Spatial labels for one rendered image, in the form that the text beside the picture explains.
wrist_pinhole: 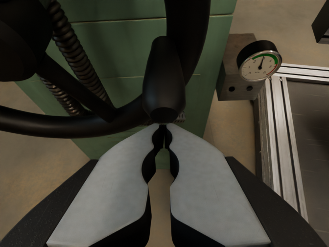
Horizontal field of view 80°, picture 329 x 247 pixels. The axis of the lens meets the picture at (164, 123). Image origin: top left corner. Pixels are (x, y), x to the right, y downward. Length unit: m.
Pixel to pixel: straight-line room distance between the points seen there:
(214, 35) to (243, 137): 0.75
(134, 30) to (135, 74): 0.10
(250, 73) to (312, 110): 0.66
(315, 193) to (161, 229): 0.55
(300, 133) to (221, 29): 0.62
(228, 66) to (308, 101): 0.65
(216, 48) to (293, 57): 1.19
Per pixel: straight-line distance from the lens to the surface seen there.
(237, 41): 0.47
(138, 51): 0.39
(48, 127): 0.27
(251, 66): 0.35
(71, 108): 0.32
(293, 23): 1.87
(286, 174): 0.78
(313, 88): 1.08
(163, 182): 0.92
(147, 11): 0.34
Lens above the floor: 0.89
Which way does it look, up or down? 58 degrees down
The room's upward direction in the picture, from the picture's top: 5 degrees counter-clockwise
